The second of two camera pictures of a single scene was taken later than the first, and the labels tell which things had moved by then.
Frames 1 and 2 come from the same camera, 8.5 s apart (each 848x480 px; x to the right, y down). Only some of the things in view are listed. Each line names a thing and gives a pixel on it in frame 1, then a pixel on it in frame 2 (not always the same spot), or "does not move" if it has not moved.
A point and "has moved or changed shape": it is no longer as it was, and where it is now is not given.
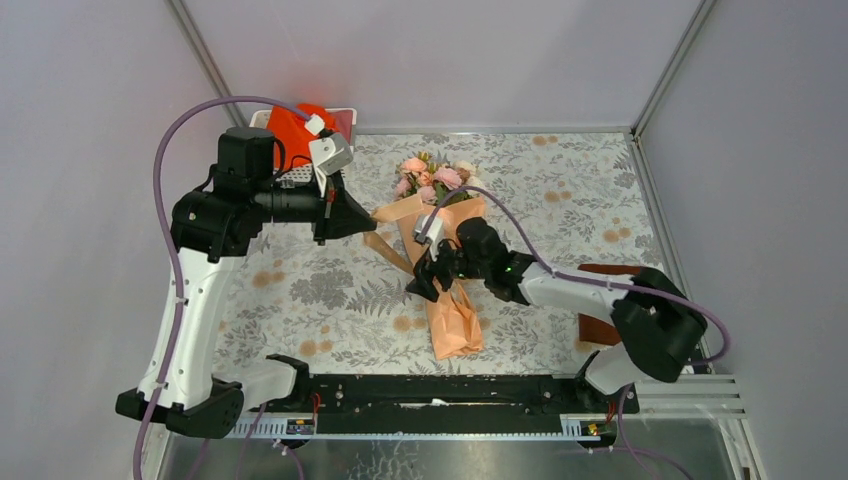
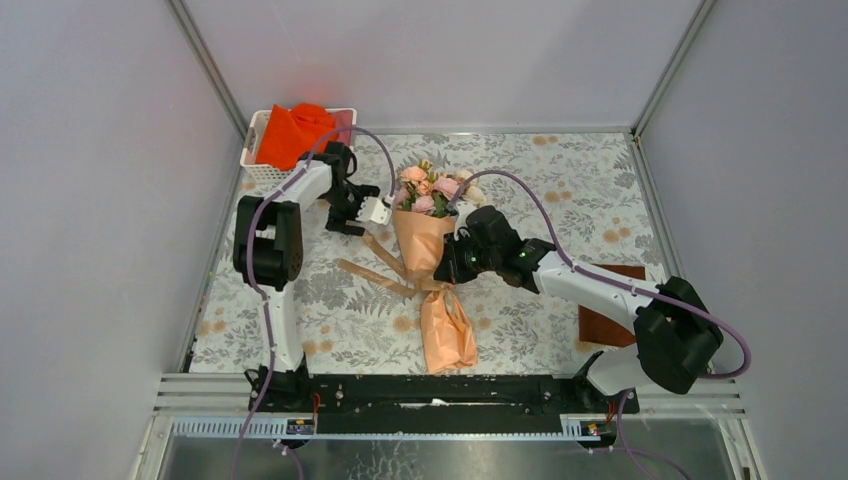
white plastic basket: [290, 173] does not move
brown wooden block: [596, 331] does not move
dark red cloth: [344, 123] does not move
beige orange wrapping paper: [454, 320] has moved or changed shape
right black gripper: [424, 275] -> [450, 269]
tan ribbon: [374, 241] has moved or changed shape
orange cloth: [292, 140] does not move
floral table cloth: [563, 197] does not move
